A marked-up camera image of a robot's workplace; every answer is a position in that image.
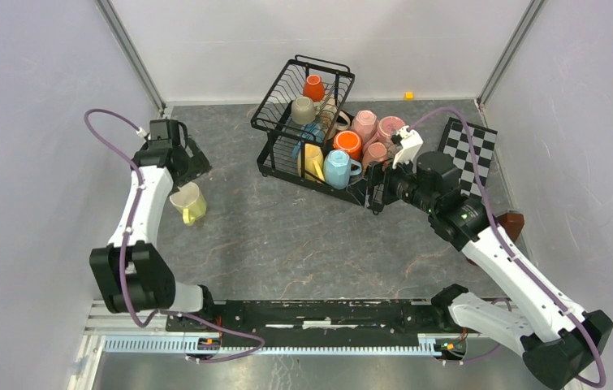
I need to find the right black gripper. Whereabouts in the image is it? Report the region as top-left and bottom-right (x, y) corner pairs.
(347, 149), (437, 214)

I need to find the salmon floral mug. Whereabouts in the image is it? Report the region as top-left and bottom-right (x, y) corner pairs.
(361, 142), (388, 171)

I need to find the yellow-green faceted mug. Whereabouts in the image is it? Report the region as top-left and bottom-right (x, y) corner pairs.
(169, 182), (207, 226)

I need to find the light blue faceted mug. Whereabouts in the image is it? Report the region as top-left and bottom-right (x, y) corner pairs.
(323, 149), (362, 189)

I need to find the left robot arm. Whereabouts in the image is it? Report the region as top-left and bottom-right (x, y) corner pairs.
(89, 119), (217, 331)

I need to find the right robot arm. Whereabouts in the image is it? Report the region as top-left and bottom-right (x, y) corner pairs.
(365, 151), (613, 389)

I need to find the orange cup lower rack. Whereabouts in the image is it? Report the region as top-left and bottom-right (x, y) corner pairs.
(333, 130), (363, 161)

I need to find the orange cup rack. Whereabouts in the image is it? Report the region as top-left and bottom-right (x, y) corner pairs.
(302, 74), (326, 102)
(333, 130), (363, 161)

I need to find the orange cup top rack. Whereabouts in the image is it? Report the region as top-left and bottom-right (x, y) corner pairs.
(302, 74), (326, 102)

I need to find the pink speckled mug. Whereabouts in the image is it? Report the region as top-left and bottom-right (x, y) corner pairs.
(376, 115), (406, 148)

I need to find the pink faceted mug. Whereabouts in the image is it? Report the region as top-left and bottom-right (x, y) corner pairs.
(351, 110), (378, 145)

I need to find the yellow mug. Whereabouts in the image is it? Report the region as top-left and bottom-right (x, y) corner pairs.
(296, 144), (325, 183)

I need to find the blue ribbed mug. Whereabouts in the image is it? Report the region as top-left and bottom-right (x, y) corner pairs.
(291, 123), (325, 159)

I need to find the white patterned mug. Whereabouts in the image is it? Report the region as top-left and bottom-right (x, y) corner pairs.
(320, 96), (352, 140)

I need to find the checkerboard calibration board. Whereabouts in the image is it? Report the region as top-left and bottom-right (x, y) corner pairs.
(437, 117), (499, 200)

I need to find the beige grey mug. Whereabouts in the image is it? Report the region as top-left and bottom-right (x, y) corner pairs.
(291, 96), (321, 125)

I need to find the brown wooden stand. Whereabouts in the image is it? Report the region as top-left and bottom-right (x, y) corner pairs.
(495, 210), (525, 244)

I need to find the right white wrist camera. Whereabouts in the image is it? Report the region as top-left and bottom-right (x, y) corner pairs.
(391, 125), (423, 169)

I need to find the black wire dish rack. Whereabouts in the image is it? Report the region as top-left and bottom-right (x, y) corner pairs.
(250, 54), (385, 215)

